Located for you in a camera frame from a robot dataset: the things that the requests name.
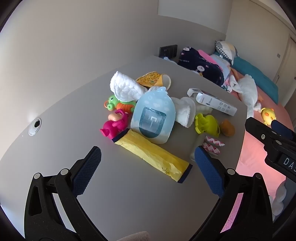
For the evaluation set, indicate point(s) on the black wall socket panel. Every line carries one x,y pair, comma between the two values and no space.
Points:
168,51

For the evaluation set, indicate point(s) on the beige door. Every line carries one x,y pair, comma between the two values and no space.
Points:
288,60

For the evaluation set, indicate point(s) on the light blue cloth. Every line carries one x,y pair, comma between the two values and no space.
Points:
167,59

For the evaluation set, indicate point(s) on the grey white thermometer box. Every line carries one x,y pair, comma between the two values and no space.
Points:
215,102

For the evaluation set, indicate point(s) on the white cloth pad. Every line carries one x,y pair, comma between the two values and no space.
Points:
185,111

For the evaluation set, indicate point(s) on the pink plastic toy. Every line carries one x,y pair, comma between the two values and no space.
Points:
115,126

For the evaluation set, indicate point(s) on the orange plastic toy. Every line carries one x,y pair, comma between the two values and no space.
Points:
124,106

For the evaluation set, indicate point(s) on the white lace cloth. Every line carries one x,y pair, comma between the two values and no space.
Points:
278,199

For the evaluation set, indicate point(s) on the long yellow packet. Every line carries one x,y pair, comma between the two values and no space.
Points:
150,154

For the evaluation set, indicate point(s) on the white fluffy folded cloth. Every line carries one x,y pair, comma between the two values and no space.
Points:
124,88

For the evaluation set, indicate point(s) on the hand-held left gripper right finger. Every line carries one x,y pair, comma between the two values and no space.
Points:
208,169

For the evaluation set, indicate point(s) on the white plush rabbit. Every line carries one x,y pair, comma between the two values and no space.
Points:
247,90

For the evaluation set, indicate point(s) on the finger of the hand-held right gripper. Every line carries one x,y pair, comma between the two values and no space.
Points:
259,132
282,129

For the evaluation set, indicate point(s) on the pink blanket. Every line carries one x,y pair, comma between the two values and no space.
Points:
216,60

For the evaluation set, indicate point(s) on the teal pillow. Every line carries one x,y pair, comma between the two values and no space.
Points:
256,76

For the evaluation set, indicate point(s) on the lime green plastic toy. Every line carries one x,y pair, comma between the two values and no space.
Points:
204,122

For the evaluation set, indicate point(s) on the cartoon print cloth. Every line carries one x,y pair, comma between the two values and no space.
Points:
226,88

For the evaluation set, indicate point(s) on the checkered pillow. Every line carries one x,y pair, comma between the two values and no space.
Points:
225,49

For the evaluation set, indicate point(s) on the pink bed sheet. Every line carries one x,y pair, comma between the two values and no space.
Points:
254,157

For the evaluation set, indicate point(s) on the translucent blue pouch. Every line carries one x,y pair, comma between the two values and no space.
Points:
157,104

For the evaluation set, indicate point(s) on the brown plush toy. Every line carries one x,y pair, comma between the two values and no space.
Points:
227,128

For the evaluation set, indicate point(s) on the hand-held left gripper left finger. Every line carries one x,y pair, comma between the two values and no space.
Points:
89,169

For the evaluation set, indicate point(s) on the yellow chick toy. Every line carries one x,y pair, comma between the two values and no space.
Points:
268,114

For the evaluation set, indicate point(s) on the red and white wrapper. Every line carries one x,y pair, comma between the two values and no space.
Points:
214,144

